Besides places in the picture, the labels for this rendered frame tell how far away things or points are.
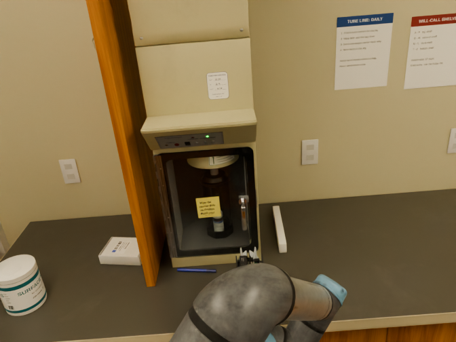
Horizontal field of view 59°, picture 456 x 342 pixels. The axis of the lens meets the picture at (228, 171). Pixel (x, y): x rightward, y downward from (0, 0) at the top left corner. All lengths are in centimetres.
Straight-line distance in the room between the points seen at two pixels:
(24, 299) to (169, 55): 88
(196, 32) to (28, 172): 108
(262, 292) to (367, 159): 134
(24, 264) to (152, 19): 86
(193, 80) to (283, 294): 74
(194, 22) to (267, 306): 81
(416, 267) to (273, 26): 99
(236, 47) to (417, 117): 96
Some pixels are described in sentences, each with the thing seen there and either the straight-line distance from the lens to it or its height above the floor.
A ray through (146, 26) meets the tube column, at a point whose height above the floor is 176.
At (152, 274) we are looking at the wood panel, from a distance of 142.
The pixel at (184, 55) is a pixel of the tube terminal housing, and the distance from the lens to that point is 118.
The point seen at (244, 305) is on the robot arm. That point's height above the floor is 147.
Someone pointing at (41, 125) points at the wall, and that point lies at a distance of 184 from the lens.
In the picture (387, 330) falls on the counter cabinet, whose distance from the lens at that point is 143.
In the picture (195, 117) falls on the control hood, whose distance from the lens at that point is 117.
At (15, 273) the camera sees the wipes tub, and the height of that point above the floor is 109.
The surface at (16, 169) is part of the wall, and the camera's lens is 197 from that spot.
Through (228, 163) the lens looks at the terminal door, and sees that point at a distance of 126.
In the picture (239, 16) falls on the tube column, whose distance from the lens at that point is 117.
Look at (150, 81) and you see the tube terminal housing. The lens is 121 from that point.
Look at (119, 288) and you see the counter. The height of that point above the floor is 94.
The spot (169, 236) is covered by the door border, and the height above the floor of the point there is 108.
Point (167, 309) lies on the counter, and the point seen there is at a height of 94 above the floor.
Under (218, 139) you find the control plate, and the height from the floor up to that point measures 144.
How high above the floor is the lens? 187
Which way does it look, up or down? 26 degrees down
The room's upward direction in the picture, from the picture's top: 5 degrees counter-clockwise
